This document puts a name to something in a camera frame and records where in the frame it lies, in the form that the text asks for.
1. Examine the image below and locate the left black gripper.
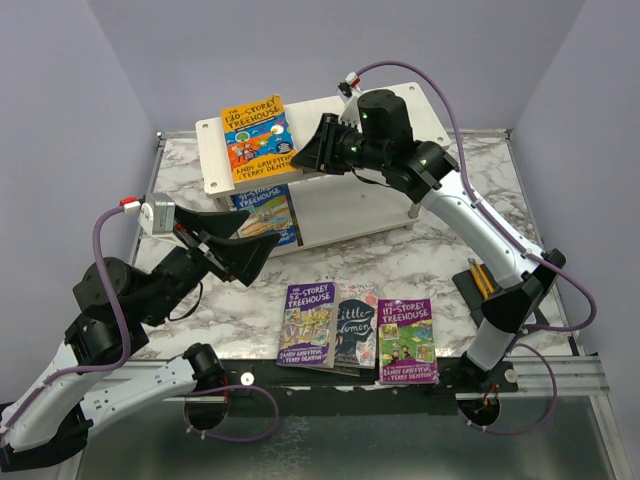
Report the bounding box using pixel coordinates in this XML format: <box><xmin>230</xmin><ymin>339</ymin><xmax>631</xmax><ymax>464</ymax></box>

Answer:
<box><xmin>140</xmin><ymin>204</ymin><xmax>284</xmax><ymax>326</ymax></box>

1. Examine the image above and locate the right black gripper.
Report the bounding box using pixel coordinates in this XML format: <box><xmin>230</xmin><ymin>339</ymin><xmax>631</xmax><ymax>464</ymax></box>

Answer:
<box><xmin>290</xmin><ymin>114</ymin><xmax>387</xmax><ymax>177</ymax></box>

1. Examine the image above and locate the blue 91-Storey Treehouse book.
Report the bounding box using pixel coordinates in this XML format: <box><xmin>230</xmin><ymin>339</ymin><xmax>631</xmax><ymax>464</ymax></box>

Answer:
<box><xmin>231</xmin><ymin>184</ymin><xmax>304</xmax><ymax>248</ymax></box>

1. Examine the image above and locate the orange 130-Storey Treehouse book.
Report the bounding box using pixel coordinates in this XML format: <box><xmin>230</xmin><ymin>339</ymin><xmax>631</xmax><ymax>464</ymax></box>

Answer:
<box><xmin>220</xmin><ymin>94</ymin><xmax>298</xmax><ymax>185</ymax></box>

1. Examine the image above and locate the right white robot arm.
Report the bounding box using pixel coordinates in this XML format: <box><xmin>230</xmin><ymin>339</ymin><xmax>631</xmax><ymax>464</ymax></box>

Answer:
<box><xmin>292</xmin><ymin>89</ymin><xmax>566</xmax><ymax>391</ymax></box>

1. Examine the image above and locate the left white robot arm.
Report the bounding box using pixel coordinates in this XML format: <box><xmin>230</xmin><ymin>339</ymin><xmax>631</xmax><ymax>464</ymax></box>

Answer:
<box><xmin>1</xmin><ymin>197</ymin><xmax>279</xmax><ymax>472</ymax></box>

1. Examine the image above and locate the white two-tier wooden shelf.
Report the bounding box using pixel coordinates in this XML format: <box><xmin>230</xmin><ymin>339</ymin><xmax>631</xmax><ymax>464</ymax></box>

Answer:
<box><xmin>196</xmin><ymin>82</ymin><xmax>457</xmax><ymax>249</ymax></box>

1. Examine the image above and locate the Little Women dark book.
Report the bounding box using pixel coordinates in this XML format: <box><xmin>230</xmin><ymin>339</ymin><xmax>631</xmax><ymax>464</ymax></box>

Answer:
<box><xmin>334</xmin><ymin>283</ymin><xmax>379</xmax><ymax>369</ymax></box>

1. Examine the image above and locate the thin dark patterned book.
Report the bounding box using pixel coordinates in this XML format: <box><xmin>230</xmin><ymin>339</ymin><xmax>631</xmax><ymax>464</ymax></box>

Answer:
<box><xmin>306</xmin><ymin>366</ymin><xmax>361</xmax><ymax>377</ymax></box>

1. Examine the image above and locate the purple 117-Storey Treehouse book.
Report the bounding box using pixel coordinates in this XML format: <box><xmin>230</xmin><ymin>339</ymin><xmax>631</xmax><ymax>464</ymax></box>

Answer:
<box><xmin>378</xmin><ymin>299</ymin><xmax>439</xmax><ymax>385</ymax></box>

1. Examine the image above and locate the yellow utility knife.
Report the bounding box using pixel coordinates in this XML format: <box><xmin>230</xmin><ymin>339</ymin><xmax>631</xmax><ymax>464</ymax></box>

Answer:
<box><xmin>467</xmin><ymin>258</ymin><xmax>494</xmax><ymax>299</ymax></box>

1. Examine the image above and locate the black notebook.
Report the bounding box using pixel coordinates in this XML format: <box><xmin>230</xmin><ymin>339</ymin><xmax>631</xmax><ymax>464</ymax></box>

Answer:
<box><xmin>451</xmin><ymin>264</ymin><xmax>541</xmax><ymax>326</ymax></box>

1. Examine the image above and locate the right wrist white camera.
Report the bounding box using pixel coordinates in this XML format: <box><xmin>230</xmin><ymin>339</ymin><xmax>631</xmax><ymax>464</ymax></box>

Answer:
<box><xmin>337</xmin><ymin>72</ymin><xmax>363</xmax><ymax>128</ymax></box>

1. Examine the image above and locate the wrist white camera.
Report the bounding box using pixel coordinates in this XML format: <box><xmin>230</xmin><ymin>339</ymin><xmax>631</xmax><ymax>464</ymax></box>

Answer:
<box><xmin>138</xmin><ymin>193</ymin><xmax>176</xmax><ymax>238</ymax></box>
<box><xmin>337</xmin><ymin>72</ymin><xmax>363</xmax><ymax>128</ymax></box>

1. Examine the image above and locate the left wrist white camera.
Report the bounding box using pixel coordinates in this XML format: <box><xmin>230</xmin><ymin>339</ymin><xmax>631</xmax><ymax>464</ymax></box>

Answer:
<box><xmin>138</xmin><ymin>193</ymin><xmax>176</xmax><ymax>238</ymax></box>

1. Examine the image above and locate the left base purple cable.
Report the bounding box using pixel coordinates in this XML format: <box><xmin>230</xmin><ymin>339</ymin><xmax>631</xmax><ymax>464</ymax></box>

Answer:
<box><xmin>182</xmin><ymin>382</ymin><xmax>280</xmax><ymax>443</ymax></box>

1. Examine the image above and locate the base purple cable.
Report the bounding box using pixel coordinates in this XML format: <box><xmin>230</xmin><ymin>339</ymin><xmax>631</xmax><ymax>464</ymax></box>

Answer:
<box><xmin>464</xmin><ymin>342</ymin><xmax>559</xmax><ymax>435</ymax></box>
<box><xmin>182</xmin><ymin>382</ymin><xmax>280</xmax><ymax>443</ymax></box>

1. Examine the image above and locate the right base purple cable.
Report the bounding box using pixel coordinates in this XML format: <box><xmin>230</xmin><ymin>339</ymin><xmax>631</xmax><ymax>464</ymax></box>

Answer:
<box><xmin>464</xmin><ymin>342</ymin><xmax>559</xmax><ymax>435</ymax></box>

